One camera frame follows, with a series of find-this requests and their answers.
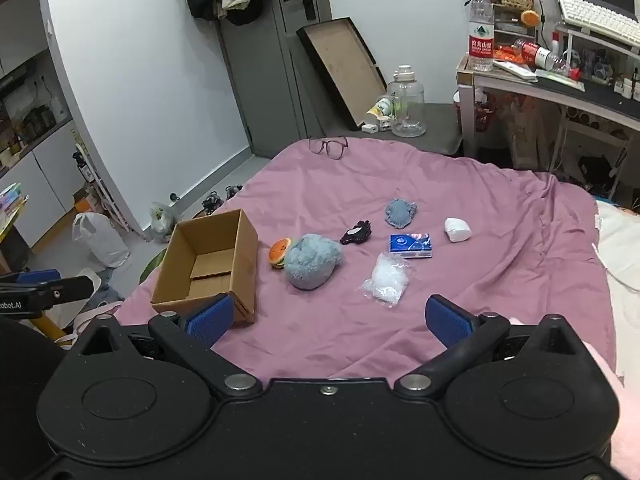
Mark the grey sneaker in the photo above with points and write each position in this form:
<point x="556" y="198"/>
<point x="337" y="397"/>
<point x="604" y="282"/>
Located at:
<point x="233" y="191"/>
<point x="212" y="202"/>

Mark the white plastic bag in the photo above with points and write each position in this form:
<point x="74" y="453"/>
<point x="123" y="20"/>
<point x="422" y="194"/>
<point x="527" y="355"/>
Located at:
<point x="100" y="242"/>

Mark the small black frilly pouch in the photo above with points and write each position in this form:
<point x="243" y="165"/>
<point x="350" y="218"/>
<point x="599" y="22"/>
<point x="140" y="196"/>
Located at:
<point x="356" y="233"/>

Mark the blue tissue packet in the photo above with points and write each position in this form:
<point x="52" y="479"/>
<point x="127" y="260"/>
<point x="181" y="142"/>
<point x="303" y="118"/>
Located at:
<point x="410" y="246"/>

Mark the light blue fluffy plush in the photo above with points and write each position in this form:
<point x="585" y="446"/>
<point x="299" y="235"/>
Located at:
<point x="312" y="262"/>

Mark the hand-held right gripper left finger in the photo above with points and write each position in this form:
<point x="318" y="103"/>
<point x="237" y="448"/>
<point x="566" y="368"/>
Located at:
<point x="210" y="317"/>

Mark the brown cardboard box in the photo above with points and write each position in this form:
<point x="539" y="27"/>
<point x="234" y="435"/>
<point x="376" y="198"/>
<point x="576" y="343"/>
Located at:
<point x="200" y="280"/>

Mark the grey stool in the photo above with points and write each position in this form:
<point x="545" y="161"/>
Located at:
<point x="440" y="127"/>

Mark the pink fluffy cloth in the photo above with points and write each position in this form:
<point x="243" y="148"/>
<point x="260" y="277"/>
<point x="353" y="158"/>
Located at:
<point x="620" y="425"/>

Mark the green leaf cartoon rug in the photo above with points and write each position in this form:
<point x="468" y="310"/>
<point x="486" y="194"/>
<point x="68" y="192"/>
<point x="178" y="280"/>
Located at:
<point x="152" y="265"/>

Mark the clear red label bottle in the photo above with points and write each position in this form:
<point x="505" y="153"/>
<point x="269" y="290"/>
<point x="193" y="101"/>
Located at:
<point x="540" y="55"/>

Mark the dark framed eyeglasses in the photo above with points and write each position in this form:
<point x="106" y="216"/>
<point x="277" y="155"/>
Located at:
<point x="334" y="147"/>

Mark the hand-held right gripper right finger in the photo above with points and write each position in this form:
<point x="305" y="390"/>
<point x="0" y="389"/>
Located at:
<point x="447" y="321"/>

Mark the white keyboard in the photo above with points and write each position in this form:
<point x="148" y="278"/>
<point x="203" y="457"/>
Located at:
<point x="595" y="17"/>

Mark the black shallow tray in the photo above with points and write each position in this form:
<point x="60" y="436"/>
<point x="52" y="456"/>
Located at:
<point x="340" y="70"/>

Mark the white blanket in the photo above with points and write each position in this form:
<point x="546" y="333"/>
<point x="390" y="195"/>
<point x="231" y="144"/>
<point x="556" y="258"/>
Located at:
<point x="622" y="270"/>

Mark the orange round toy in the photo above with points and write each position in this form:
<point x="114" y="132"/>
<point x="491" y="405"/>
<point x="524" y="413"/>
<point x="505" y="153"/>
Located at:
<point x="530" y="18"/>

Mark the red label water bottle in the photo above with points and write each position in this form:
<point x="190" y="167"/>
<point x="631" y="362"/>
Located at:
<point x="481" y="35"/>

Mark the stack of books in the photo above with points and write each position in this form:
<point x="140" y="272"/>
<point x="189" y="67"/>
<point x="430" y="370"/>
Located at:
<point x="11" y="202"/>

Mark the blue knitted cloth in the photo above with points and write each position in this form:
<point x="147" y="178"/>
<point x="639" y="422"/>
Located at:
<point x="400" y="213"/>

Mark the white soft wad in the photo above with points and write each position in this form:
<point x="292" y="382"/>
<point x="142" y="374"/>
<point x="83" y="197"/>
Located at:
<point x="457" y="230"/>

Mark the small white box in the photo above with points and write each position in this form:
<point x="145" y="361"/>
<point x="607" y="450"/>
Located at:
<point x="371" y="128"/>

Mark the white remote control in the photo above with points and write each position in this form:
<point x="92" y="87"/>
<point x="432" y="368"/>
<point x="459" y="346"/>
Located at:
<point x="515" y="70"/>

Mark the white desk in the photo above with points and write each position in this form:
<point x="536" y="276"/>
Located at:
<point x="560" y="91"/>

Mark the clear plastic bag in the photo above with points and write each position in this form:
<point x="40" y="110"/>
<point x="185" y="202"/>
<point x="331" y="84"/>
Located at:
<point x="389" y="280"/>

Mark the small crumpled plastic bag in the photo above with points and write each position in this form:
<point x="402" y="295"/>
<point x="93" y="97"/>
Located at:
<point x="163" y="220"/>

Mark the white tote bag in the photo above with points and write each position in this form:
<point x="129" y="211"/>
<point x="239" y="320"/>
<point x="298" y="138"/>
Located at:
<point x="95" y="310"/>

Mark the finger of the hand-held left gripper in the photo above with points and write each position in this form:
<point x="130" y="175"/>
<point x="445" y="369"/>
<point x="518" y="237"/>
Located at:
<point x="35" y="276"/>
<point x="70" y="291"/>

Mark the large clear jar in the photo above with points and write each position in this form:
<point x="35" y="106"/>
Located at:
<point x="407" y="110"/>

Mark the grey door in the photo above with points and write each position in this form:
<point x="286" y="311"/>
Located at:
<point x="265" y="85"/>

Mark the burger plush toy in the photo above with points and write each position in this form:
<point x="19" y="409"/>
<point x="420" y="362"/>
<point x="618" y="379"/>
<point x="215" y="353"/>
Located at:
<point x="280" y="254"/>

